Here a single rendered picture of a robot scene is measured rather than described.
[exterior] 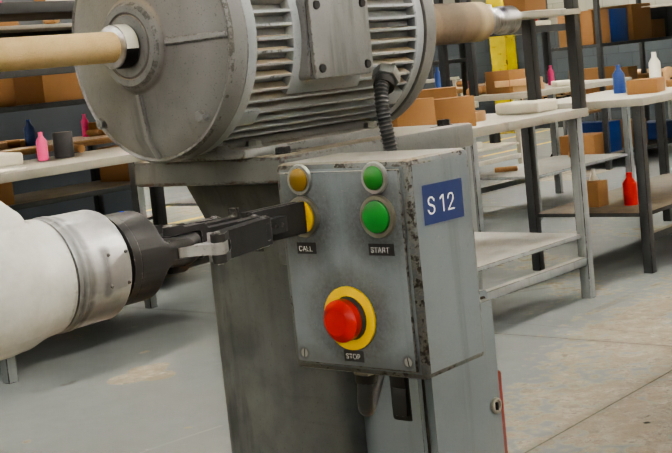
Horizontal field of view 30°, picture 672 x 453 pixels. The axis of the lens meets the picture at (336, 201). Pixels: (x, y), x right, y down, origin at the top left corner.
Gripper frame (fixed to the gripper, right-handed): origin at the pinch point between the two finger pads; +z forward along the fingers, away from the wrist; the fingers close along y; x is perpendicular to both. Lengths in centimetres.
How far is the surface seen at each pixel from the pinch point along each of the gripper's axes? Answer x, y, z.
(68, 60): 16.8, -21.3, -4.5
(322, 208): 0.7, 2.4, 4.0
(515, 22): 17, -21, 77
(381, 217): 0.0, 9.8, 3.5
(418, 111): -8, -226, 326
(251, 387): -23.6, -26.9, 21.1
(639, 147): -42, -216, 497
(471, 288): -8.1, 12.5, 12.4
